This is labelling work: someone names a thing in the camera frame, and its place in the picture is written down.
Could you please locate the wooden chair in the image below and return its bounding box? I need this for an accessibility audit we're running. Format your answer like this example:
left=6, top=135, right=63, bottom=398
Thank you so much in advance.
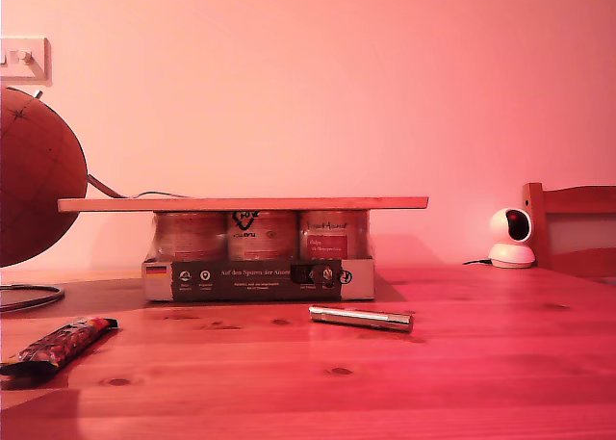
left=522, top=182, right=616, bottom=281

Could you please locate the tin can red label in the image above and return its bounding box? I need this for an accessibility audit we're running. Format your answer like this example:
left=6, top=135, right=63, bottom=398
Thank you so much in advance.
left=297, top=210, right=372, bottom=260

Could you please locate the white round security camera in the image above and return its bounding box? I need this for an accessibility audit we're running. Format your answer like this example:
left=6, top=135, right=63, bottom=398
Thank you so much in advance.
left=487, top=206, right=537, bottom=270

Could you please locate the tin can black logo label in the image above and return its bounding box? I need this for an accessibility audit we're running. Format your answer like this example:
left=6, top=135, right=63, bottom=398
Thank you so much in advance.
left=225, top=211, right=298, bottom=262

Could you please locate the printed cardboard tray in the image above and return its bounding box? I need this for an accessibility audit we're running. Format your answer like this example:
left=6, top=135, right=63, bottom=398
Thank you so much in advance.
left=141, top=255, right=376, bottom=303

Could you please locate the silver metal tube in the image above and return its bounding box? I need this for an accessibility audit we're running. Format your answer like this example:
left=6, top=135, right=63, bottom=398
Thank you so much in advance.
left=308, top=305, right=416, bottom=334

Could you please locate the brown globe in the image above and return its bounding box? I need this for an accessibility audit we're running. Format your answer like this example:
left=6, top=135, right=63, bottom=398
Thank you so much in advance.
left=0, top=86, right=90, bottom=269

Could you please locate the tin can plain label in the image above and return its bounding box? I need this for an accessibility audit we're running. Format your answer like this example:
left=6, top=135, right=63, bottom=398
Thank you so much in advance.
left=152, top=211, right=228, bottom=262

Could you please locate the white wall switch plate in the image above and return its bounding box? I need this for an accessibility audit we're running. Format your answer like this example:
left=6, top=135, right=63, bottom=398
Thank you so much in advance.
left=0, top=37, right=53, bottom=83

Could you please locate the flat wooden board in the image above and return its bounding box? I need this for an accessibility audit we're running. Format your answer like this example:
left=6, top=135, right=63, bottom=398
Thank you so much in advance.
left=57, top=196, right=430, bottom=214

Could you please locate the snack bar dark printed wrapper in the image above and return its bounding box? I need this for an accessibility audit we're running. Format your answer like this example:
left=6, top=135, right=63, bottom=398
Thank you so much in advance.
left=0, top=316, right=119, bottom=378

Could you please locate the metal globe stand ring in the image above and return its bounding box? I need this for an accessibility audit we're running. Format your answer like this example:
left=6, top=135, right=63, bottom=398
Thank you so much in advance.
left=0, top=172, right=131, bottom=314

